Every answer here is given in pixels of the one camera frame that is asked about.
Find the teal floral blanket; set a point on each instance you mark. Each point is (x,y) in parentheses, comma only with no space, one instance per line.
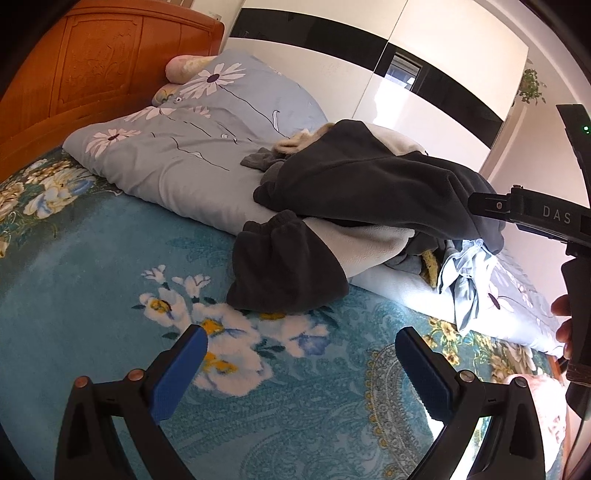
(92,277)

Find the white wardrobe with black stripe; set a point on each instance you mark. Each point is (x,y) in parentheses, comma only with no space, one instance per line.
(438,46)

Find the green wall plant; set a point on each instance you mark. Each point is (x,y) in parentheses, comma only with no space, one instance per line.
(532,85)

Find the beige fleece garment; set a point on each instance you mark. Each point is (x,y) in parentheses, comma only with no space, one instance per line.
(295,141)

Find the yellow cloth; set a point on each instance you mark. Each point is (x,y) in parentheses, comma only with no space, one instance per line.
(429,270)

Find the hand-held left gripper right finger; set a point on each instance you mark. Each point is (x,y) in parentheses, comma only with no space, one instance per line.
(425,371)

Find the light blue shirt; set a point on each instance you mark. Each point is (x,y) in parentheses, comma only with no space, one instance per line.
(466,281)

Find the wooden headboard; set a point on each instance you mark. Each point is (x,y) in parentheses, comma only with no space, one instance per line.
(92,60)

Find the dark grey cloth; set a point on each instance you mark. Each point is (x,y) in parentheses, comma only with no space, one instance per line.
(258,159)

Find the pink pillow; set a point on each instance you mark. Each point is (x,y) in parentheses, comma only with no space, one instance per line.
(184,68)

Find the person's right hand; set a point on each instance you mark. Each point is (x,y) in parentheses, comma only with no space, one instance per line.
(562,307)

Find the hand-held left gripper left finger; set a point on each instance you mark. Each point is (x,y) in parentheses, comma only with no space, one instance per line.
(181,369)

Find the pink printed cushion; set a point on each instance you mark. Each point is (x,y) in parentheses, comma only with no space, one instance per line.
(540,406)

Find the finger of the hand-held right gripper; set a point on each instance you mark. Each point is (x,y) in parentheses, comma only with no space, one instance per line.
(489,205)

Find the dark grey and white fleece jacket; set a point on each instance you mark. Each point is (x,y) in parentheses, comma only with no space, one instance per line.
(351,175)

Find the light blue daisy duvet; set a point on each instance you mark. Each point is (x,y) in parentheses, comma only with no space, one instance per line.
(194,152)

